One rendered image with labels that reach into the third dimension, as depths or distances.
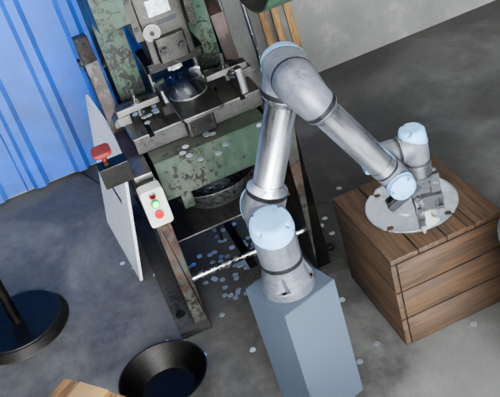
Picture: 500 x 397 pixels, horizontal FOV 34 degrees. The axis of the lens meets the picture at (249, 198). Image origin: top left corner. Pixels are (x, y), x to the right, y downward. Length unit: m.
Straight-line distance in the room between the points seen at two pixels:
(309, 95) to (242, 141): 0.74
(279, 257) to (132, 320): 1.06
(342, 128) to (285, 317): 0.53
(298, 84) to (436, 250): 0.78
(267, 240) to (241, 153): 0.63
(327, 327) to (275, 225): 0.36
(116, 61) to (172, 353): 1.01
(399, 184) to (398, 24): 2.35
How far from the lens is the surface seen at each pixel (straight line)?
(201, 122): 2.67
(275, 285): 2.22
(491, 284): 2.71
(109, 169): 2.58
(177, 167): 2.65
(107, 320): 3.15
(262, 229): 2.13
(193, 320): 2.92
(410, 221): 2.57
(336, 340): 2.39
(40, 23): 3.83
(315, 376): 2.40
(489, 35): 4.34
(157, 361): 2.85
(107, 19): 2.54
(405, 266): 2.48
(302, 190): 2.77
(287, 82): 1.99
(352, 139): 2.06
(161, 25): 2.63
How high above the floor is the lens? 1.92
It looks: 33 degrees down
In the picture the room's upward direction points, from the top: 18 degrees counter-clockwise
